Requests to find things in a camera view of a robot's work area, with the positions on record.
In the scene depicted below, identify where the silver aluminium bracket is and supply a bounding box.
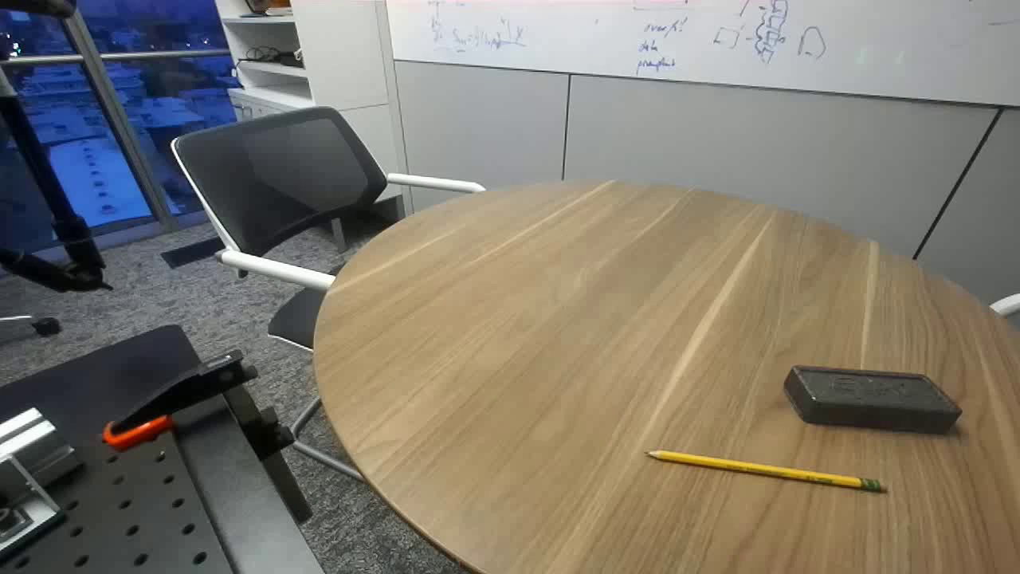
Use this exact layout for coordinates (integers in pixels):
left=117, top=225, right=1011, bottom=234
left=0, top=405, right=87, bottom=561

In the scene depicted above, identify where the white shelf unit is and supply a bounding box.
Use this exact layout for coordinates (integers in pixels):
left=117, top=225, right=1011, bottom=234
left=214, top=0, right=407, bottom=171

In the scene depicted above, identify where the black flat floor plate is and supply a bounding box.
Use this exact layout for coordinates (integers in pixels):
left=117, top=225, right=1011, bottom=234
left=161, top=234, right=231, bottom=271

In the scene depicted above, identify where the blue glass window with frame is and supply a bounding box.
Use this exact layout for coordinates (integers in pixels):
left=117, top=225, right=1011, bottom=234
left=0, top=0, right=244, bottom=254

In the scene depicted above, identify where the yellow pencil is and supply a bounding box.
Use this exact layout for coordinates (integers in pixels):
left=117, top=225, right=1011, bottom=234
left=647, top=445, right=888, bottom=499

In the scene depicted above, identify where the black caster chair leg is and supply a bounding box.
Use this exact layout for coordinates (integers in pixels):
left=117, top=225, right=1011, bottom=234
left=0, top=310, right=65, bottom=342

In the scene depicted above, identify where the black perforated mounting board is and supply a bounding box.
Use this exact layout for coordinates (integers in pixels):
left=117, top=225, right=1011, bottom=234
left=0, top=321, right=324, bottom=574

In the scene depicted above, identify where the black tripod stand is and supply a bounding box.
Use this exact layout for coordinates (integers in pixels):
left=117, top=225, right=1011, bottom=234
left=0, top=63, right=114, bottom=298

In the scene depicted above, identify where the whiteboard with blue writing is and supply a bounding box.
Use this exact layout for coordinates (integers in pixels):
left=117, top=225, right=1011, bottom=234
left=384, top=0, right=1020, bottom=109

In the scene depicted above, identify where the black rectangular eraser block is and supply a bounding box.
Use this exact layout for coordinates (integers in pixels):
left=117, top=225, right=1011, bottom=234
left=780, top=365, right=966, bottom=438

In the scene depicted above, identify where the black mesh white-frame chair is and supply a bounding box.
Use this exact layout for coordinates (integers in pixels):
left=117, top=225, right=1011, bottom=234
left=170, top=105, right=488, bottom=486

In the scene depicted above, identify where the black clamp with orange handle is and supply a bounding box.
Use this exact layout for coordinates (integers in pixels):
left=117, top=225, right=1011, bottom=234
left=98, top=350, right=318, bottom=525

